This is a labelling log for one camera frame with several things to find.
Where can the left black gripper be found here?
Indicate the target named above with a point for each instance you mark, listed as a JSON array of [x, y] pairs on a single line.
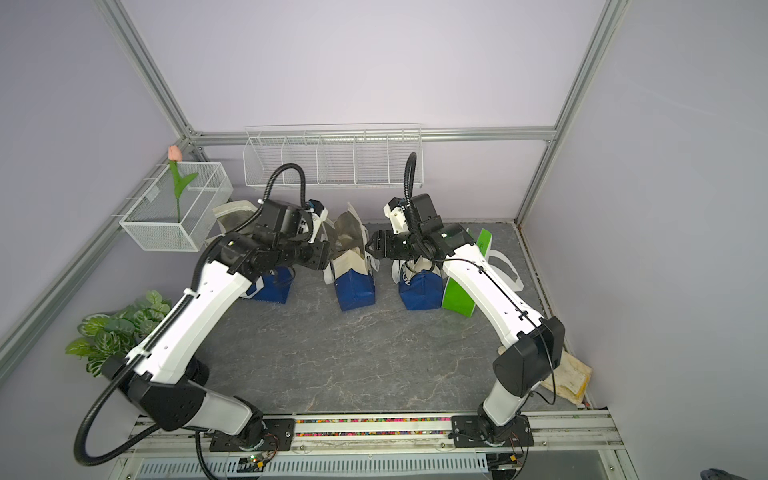
[[317, 258]]

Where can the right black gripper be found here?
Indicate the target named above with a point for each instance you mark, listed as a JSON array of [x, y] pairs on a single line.
[[389, 250]]

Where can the blue beige tote bag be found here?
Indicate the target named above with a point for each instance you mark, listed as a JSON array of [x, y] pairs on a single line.
[[240, 254]]

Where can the green white takeout bag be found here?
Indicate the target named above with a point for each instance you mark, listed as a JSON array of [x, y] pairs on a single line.
[[463, 290]]

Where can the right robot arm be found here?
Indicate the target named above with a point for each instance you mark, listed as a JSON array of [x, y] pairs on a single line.
[[533, 344]]

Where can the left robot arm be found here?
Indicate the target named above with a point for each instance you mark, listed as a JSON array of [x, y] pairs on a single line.
[[153, 375]]

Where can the pink artificial tulip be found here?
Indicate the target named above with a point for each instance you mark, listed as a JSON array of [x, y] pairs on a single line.
[[180, 181]]

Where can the potted green plant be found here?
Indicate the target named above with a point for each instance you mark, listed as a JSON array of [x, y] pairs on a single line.
[[104, 335]]

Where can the cream work glove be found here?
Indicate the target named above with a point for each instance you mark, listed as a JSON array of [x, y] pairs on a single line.
[[569, 382]]

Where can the white vent grille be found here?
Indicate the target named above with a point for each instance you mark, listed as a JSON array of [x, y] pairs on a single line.
[[343, 466]]

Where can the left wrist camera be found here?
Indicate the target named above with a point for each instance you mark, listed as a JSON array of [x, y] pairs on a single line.
[[318, 213]]

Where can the white wire wall shelf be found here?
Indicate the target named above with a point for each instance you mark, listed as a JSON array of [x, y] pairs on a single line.
[[335, 155]]

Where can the white mesh wall basket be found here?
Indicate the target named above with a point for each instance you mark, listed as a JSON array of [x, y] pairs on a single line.
[[175, 213]]

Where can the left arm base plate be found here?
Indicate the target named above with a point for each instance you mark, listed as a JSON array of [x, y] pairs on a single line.
[[267, 434]]

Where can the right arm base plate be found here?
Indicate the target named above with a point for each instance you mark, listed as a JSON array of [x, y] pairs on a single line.
[[475, 431]]

